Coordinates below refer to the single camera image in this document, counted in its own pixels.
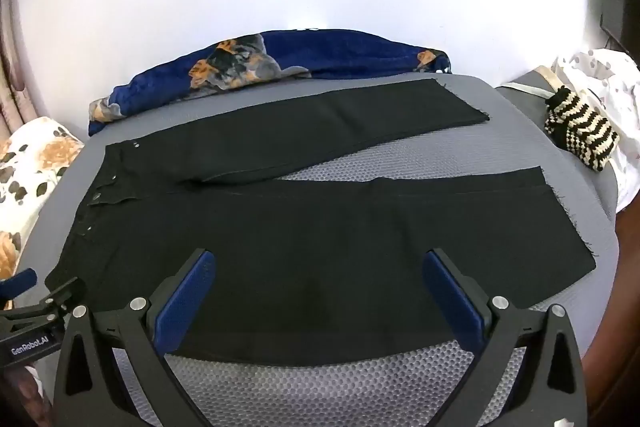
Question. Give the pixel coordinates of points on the black cream striped knit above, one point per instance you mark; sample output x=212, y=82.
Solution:
x=585, y=132

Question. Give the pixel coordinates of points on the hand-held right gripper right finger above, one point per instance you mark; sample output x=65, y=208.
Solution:
x=452, y=302

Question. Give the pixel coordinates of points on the blue floral blanket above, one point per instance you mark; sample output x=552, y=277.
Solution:
x=350, y=52

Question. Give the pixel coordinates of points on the pink curtain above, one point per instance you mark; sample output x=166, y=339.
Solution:
x=12, y=82

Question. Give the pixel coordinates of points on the black pants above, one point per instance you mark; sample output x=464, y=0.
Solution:
x=300, y=247

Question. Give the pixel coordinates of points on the white spotted cloth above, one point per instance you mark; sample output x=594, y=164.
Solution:
x=617, y=77

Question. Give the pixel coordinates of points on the grey mesh mat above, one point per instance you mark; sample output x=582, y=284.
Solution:
x=525, y=147

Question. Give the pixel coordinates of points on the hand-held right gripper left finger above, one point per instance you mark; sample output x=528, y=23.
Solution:
x=186, y=302

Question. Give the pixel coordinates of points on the white floral pillow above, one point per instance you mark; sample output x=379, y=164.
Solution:
x=30, y=167

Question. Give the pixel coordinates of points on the grey cushion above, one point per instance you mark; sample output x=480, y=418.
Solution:
x=525, y=82

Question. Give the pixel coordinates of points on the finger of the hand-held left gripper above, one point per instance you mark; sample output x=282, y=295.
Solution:
x=62, y=292
x=17, y=287

